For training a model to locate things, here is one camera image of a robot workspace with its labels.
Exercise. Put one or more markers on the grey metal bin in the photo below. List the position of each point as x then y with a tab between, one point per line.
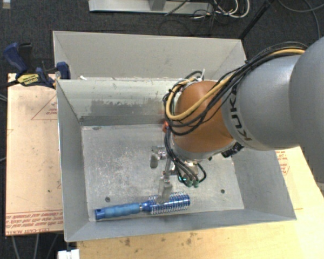
118	158

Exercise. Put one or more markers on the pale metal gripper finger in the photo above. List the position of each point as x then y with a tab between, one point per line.
154	161
165	191

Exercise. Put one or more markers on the brown cardboard board, red print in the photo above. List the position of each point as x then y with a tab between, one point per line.
33	155

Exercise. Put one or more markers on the blue round hairbrush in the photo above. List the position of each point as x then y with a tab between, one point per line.
124	210

